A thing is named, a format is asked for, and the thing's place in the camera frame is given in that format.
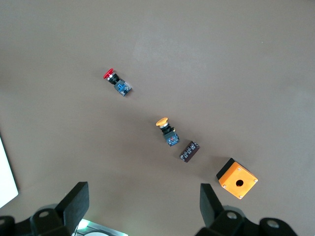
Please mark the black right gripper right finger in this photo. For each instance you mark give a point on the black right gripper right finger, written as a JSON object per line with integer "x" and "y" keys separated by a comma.
{"x": 214, "y": 214}

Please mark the white drawer cabinet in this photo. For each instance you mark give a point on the white drawer cabinet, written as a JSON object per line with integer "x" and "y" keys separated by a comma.
{"x": 6, "y": 177}

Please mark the orange button enclosure box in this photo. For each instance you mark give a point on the orange button enclosure box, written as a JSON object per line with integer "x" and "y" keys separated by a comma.
{"x": 237, "y": 182}

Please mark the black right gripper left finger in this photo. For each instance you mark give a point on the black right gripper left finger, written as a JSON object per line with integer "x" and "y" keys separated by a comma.
{"x": 71, "y": 204}

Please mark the dark contact block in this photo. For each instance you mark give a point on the dark contact block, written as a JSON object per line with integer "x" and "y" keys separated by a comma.
{"x": 189, "y": 152}

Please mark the red mushroom push button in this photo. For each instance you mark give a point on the red mushroom push button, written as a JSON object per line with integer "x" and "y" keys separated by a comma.
{"x": 120, "y": 86}

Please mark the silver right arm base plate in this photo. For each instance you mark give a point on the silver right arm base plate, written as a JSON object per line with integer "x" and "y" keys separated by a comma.
{"x": 98, "y": 227}

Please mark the yellow mushroom push button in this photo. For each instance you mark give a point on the yellow mushroom push button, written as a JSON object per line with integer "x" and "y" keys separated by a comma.
{"x": 169, "y": 136}

